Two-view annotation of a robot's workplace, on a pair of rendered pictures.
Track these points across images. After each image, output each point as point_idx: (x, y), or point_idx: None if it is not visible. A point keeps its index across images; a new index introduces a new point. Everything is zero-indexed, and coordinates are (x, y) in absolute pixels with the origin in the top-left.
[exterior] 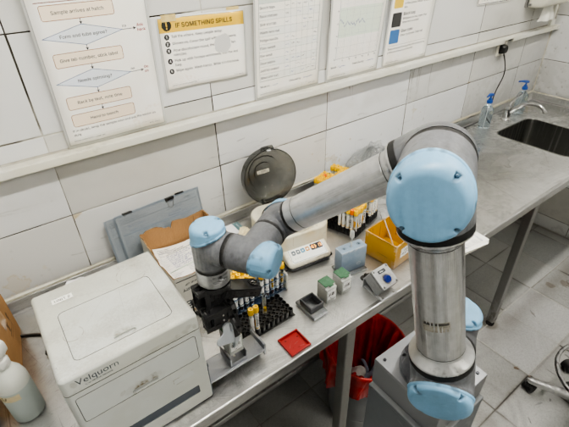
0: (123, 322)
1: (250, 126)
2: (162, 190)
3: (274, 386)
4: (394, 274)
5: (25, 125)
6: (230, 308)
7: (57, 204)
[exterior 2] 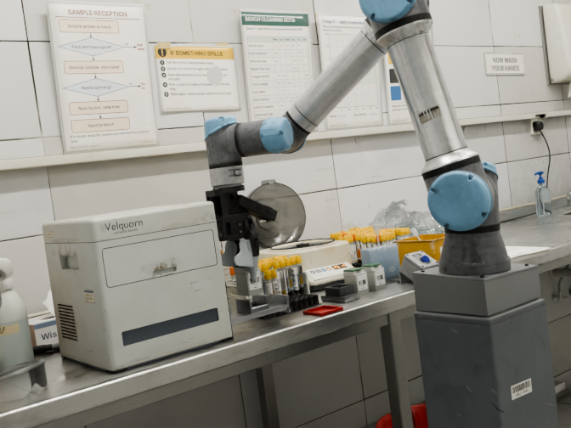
0: (142, 210)
1: (247, 166)
2: None
3: None
4: None
5: (29, 124)
6: (246, 218)
7: (43, 216)
